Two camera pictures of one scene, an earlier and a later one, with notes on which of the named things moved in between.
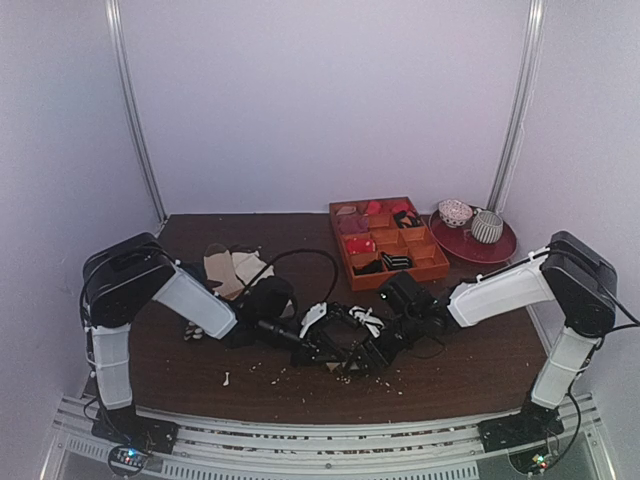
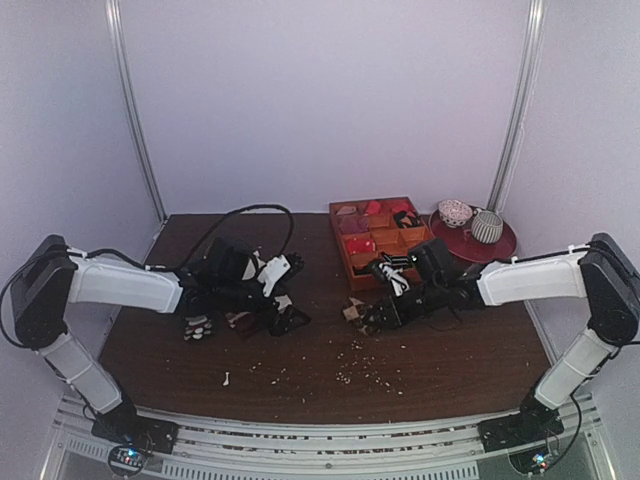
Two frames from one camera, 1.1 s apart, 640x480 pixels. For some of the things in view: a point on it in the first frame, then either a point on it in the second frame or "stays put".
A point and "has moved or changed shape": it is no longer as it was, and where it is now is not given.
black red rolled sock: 406,219 stays put
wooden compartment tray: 382,237 stays put
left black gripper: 308,354 to 279,327
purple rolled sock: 353,224 stays put
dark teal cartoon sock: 192,329 stays put
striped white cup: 487,227 stays put
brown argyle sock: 341,367 has moved or changed shape
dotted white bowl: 454,213 stays put
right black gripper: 382,342 to 391,309
